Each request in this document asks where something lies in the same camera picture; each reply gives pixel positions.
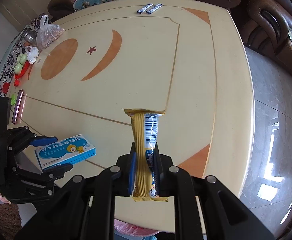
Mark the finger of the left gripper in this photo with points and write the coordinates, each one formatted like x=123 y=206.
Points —
x=39 y=141
x=57 y=172

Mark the pink mobile phone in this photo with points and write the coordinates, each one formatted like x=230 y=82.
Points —
x=17 y=106

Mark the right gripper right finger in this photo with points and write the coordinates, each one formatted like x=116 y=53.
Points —
x=204 y=207

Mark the bag of peanuts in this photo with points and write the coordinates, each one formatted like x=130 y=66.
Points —
x=47 y=33

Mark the white plastic bag knot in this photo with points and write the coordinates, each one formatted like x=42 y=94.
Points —
x=32 y=54

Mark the green plastic toy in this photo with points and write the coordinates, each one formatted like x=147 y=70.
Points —
x=21 y=59

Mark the floral patterned cloth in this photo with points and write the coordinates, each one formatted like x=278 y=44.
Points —
x=9 y=60

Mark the pink trash bin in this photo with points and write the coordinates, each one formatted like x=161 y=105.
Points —
x=133 y=230

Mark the blue medicine box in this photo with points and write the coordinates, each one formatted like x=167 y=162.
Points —
x=71 y=150

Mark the person's left hand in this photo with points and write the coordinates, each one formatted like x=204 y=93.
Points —
x=4 y=200

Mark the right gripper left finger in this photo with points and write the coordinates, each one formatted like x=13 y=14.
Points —
x=85 y=207

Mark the yellow candy wrapper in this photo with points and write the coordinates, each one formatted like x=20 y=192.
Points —
x=144 y=124

